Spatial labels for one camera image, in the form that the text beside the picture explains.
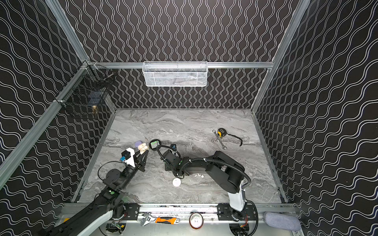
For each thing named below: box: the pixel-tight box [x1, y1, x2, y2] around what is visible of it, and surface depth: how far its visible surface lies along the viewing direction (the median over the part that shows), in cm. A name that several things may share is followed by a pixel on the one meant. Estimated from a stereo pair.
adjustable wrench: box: [139, 212, 149, 227], surface depth 74 cm
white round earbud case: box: [172, 177, 182, 187], surface depth 85 cm
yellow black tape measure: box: [217, 127, 244, 147], surface depth 105 cm
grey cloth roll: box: [263, 211, 301, 232], surface depth 72 cm
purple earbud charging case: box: [134, 140, 143, 148], surface depth 103 cm
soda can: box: [189, 211, 204, 230], surface depth 65 cm
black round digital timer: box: [148, 138, 162, 151], surface depth 100 cm
